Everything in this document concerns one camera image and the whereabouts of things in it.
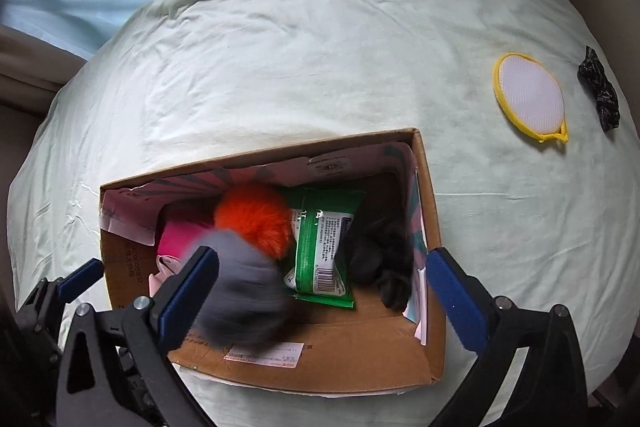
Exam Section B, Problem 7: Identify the green wet wipes pack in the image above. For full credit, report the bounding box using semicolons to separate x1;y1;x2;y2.
284;186;364;309

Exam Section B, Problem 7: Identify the open cardboard box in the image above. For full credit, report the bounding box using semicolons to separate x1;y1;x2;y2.
100;128;446;397

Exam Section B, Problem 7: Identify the black patterned scrunchie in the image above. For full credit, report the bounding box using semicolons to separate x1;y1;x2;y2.
577;46;620;132

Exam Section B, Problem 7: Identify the pink fabric scrunchie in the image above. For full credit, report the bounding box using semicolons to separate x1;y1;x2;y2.
149;256;186;296

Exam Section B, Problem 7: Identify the light green bed sheet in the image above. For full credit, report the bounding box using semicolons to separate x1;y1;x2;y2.
6;0;639;389

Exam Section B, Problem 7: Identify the magenta zip pouch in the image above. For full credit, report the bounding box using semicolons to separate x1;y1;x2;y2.
157;219;214;259

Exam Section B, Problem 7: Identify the orange fluffy pom-pom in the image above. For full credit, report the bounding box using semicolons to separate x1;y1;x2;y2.
214;182;294;260

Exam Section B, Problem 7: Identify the grey fluffy scrunchie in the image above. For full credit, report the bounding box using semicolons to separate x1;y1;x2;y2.
182;230;293;349

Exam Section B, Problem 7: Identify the yellow-rimmed white round pad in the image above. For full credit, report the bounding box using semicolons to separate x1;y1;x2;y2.
492;53;568;143

